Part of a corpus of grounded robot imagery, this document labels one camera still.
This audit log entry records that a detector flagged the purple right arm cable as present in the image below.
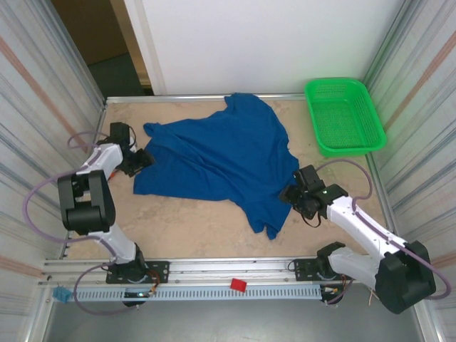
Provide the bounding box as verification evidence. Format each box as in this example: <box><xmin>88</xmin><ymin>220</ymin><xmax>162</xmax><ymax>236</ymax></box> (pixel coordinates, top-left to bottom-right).
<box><xmin>313</xmin><ymin>158</ymin><xmax>450</xmax><ymax>306</ymax></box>

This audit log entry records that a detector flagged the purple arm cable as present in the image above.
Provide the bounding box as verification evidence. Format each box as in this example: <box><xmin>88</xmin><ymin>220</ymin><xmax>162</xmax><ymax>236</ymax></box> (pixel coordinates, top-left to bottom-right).
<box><xmin>22</xmin><ymin>131</ymin><xmax>138</xmax><ymax>316</ymax></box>
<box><xmin>313</xmin><ymin>158</ymin><xmax>450</xmax><ymax>306</ymax></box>

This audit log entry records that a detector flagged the blue printed t-shirt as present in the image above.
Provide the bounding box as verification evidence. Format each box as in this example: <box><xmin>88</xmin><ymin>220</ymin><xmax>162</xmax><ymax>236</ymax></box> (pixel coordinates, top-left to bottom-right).
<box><xmin>133</xmin><ymin>92</ymin><xmax>301</xmax><ymax>241</ymax></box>

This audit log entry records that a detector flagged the thin aluminium table edge rail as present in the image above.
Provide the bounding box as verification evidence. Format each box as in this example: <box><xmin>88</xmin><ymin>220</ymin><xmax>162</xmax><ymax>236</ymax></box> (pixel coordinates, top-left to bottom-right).
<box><xmin>105</xmin><ymin>93</ymin><xmax>307</xmax><ymax>105</ymax></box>

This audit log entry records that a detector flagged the wide aluminium mounting rail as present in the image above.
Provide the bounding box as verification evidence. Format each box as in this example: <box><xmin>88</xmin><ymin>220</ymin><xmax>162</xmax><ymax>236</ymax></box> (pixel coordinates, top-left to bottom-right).
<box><xmin>41</xmin><ymin>254</ymin><xmax>427</xmax><ymax>286</ymax></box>

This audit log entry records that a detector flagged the thin black cable loop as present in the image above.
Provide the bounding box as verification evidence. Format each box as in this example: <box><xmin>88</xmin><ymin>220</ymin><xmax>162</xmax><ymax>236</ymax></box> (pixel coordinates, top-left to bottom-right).
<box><xmin>301</xmin><ymin>209</ymin><xmax>321</xmax><ymax>229</ymax></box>

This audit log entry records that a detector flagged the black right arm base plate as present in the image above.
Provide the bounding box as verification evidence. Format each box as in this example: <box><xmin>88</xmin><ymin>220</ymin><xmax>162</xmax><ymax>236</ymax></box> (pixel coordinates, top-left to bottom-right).
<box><xmin>292</xmin><ymin>256</ymin><xmax>358</xmax><ymax>282</ymax></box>

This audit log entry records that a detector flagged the green plastic basket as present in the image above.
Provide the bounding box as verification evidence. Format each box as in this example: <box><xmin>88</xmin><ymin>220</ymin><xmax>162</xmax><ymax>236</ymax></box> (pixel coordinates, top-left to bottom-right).
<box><xmin>304</xmin><ymin>77</ymin><xmax>388</xmax><ymax>158</ymax></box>

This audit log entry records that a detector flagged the slotted pale cable duct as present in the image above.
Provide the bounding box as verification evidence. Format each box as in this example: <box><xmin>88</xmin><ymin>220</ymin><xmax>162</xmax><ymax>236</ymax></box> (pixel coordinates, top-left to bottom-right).
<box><xmin>67</xmin><ymin>286</ymin><xmax>323</xmax><ymax>303</ymax></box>

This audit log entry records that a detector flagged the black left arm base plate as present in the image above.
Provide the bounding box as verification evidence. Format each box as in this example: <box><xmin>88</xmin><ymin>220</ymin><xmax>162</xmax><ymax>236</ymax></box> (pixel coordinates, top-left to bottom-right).
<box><xmin>105</xmin><ymin>261</ymin><xmax>170</xmax><ymax>285</ymax></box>

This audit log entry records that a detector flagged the brown cardboard box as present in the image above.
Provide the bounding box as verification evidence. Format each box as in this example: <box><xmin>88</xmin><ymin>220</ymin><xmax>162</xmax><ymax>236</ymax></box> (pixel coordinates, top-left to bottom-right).
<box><xmin>51</xmin><ymin>0</ymin><xmax>130</xmax><ymax>67</ymax></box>

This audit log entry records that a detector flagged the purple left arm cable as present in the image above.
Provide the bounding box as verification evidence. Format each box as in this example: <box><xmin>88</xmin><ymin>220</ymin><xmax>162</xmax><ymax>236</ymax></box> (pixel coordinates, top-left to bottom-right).
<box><xmin>22</xmin><ymin>131</ymin><xmax>138</xmax><ymax>316</ymax></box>

